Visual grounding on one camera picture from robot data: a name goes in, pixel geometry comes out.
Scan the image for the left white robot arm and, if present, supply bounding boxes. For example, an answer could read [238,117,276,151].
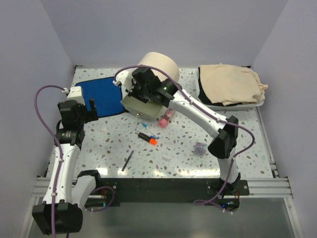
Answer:
[32,99,103,235]

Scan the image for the beige cloth bag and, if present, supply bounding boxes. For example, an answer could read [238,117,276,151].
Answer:
[199,64,268,106]

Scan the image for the black cloth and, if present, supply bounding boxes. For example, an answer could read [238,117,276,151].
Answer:
[197,79,242,108]

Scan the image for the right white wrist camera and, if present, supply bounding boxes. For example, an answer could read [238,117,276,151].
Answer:
[113,70,134,92]

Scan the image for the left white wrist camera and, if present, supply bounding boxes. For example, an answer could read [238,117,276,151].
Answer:
[67,86,85,105]

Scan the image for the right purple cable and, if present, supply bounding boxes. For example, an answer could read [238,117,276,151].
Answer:
[113,64,256,214]

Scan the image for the white blue pen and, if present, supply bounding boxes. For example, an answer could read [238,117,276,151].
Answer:
[142,122,159,139]
[135,128,157,139]

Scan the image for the white tray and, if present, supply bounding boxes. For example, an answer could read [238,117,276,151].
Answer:
[195,67,264,111]

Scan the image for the dark purple pen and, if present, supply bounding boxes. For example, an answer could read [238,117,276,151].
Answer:
[121,150,134,172]

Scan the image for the blue cloth mat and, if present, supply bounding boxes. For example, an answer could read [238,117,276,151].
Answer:
[75,76,125,118]

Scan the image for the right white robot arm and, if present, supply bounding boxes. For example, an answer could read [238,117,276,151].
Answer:
[121,67,240,195]

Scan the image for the grey bottom drawer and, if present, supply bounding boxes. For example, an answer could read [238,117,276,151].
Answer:
[121,95,167,121]

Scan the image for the beige round drawer cabinet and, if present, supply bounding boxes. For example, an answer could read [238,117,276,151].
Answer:
[138,52,180,82]

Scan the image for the pink pencil case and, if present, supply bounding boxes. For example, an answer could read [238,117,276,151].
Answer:
[158,109,175,128]

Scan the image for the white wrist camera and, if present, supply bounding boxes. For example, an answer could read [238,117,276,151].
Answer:
[67,86,85,105]
[113,70,134,92]

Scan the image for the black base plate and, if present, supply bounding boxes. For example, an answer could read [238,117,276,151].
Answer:
[85,178,250,208]

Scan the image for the clear box of clips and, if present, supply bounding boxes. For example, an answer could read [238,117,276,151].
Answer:
[194,142,207,156]

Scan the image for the black orange highlighter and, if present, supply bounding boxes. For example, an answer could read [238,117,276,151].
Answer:
[138,132,157,145]

